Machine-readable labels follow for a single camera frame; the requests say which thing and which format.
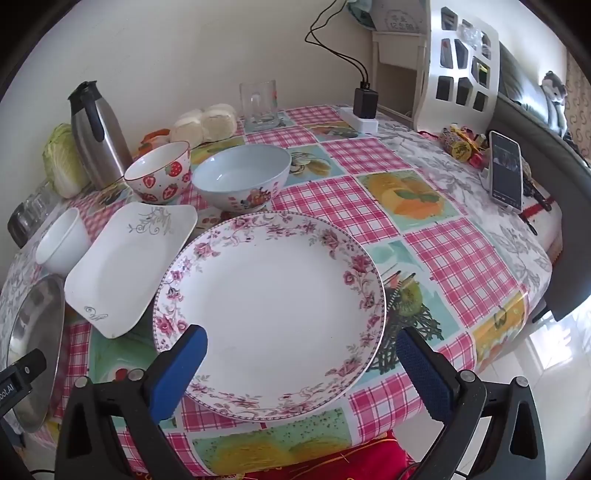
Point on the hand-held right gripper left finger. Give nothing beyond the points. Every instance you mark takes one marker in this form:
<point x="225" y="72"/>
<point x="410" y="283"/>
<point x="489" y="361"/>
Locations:
<point x="178" y="369"/>

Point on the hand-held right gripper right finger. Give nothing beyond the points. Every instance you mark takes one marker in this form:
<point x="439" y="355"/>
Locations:
<point x="427" y="374"/>

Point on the round steel tray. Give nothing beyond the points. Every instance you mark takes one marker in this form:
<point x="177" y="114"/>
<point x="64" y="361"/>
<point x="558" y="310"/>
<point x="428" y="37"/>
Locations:
<point x="37" y="314"/>

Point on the pink floral round plate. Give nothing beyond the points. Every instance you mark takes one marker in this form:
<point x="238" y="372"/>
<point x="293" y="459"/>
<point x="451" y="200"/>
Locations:
<point x="277" y="314"/>

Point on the light blue bowl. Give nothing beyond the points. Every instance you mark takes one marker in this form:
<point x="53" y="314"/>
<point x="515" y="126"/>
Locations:
<point x="240" y="170"/>

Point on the red cushion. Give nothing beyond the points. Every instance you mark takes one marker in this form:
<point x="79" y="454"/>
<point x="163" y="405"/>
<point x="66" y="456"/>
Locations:
<point x="369" y="457"/>

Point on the white square plate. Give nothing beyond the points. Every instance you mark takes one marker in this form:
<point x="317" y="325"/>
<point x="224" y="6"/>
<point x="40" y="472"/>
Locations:
<point x="124" y="267"/>

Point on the pink checked tablecloth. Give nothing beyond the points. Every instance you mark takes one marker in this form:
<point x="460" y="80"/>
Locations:
<point x="415" y="258"/>

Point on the white square bowl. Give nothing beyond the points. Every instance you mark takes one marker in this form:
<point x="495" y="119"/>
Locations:
<point x="60" y="240"/>

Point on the dark glass holder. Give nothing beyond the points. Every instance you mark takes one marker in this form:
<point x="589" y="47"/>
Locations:
<point x="23" y="228"/>

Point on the clear glass tumbler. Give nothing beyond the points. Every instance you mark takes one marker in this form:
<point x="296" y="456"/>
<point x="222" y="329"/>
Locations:
<point x="51" y="196"/>
<point x="32" y="201"/>

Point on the strawberry print bowl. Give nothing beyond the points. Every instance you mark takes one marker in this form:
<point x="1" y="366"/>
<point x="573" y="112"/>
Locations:
<point x="157" y="184"/>

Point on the smartphone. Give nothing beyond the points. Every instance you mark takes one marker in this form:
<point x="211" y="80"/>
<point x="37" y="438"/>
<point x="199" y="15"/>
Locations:
<point x="505" y="170"/>

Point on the red snack packet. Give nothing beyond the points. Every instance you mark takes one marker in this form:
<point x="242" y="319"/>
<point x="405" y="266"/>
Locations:
<point x="479" y="161"/>

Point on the napa cabbage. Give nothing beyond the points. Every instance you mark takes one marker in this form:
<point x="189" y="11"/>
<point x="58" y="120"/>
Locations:
<point x="62" y="161"/>

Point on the yellow candy packet roll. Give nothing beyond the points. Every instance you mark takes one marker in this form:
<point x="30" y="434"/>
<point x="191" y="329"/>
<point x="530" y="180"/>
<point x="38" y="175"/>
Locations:
<point x="459" y="145"/>

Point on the orange snack packet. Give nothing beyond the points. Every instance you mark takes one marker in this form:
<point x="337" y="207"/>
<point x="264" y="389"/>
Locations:
<point x="150" y="138"/>

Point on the steel thermos jug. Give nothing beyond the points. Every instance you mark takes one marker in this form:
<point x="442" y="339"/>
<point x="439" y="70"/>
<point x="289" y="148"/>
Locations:
<point x="97" y="147"/>

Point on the bag of steamed buns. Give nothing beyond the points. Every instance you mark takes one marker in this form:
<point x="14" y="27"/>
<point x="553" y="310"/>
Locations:
<point x="203" y="124"/>

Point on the white power strip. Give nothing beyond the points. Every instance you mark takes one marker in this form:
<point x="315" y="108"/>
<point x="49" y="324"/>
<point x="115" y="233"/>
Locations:
<point x="364" y="124"/>

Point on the clear glass mug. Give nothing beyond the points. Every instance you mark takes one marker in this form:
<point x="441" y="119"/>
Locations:
<point x="258" y="115"/>

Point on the dark grey sofa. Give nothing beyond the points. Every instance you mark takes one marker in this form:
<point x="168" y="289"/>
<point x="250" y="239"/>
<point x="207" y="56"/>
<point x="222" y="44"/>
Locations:
<point x="531" y="97"/>

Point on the beige patterned curtain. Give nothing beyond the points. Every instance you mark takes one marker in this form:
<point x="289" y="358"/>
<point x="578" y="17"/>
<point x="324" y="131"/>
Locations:
<point x="579" y="101"/>

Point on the grey plush toy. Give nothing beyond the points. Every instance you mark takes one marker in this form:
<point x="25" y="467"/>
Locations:
<point x="554" y="87"/>

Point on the white wooden shelf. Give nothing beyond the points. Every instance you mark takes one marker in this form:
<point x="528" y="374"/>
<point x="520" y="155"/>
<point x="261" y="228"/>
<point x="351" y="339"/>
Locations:
<point x="397" y="46"/>

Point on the grey cardboard box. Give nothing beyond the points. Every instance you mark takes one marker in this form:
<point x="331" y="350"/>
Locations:
<point x="397" y="16"/>

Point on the teal plastic object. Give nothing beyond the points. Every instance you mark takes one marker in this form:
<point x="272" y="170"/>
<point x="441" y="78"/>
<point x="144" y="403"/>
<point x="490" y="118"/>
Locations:
<point x="360" y="11"/>

